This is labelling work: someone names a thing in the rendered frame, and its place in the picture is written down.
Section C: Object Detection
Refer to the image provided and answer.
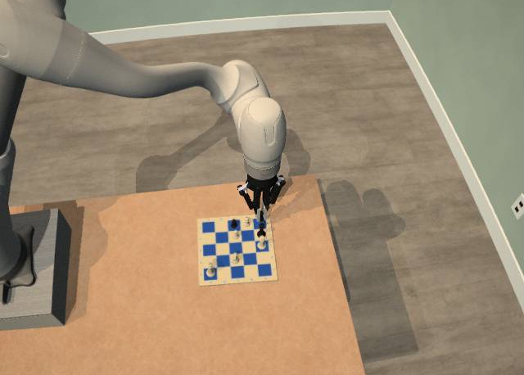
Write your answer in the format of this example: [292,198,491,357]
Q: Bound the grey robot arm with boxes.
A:
[0,0,287,305]

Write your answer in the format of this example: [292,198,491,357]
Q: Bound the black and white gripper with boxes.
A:
[237,174,286,222]

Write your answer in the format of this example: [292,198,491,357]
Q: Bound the blue and cream chessboard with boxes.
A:
[197,214,278,287]

